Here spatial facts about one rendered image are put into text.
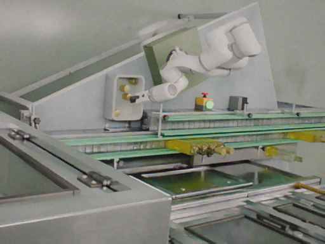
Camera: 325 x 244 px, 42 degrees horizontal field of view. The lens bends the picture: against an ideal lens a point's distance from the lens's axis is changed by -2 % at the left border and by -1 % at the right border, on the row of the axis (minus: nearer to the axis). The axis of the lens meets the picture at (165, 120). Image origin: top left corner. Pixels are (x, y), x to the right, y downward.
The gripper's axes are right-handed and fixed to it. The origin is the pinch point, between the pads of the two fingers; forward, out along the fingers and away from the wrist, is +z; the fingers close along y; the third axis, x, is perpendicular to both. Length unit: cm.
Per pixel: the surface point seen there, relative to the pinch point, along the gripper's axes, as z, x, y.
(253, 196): -40, -51, 31
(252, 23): 3, 46, 93
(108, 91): 9.0, 5.6, -10.4
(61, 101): 13.4, 2.0, -33.8
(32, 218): -121, -29, -96
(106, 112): 12.3, -4.3, -10.7
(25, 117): 1, -6, -55
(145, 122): 6.9, -11.3, 7.5
